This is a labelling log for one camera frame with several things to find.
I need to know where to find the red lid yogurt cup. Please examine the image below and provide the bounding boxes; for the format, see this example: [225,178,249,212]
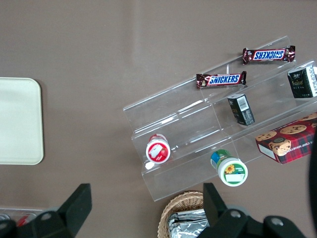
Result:
[145,133,171,165]

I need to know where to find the silver foil packet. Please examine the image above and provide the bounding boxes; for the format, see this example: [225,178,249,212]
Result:
[167,209,211,238]

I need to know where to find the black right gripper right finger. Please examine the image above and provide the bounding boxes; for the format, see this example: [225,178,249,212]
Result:
[198,183,306,238]

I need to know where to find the red tartan cookie box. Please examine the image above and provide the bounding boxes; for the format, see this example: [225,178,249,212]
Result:
[255,112,317,165]

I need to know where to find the Snickers chocolate bar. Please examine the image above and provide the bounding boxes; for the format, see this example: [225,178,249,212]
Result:
[196,71,248,89]
[242,45,296,65]

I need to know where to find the small tan wicker basket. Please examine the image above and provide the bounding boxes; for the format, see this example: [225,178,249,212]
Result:
[158,190,211,238]

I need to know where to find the clear acrylic tiered stand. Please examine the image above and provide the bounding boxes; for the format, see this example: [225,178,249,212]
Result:
[123,36,317,202]

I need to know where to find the green lid yogurt cup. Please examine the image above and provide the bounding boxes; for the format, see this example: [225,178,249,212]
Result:
[210,149,249,187]

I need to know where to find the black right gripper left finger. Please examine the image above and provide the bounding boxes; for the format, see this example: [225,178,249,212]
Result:
[0,183,93,238]

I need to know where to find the red and white can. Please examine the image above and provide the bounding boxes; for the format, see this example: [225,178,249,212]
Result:
[16,212,38,227]

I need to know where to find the cream plastic tray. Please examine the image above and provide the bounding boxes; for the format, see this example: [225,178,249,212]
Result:
[0,77,45,166]

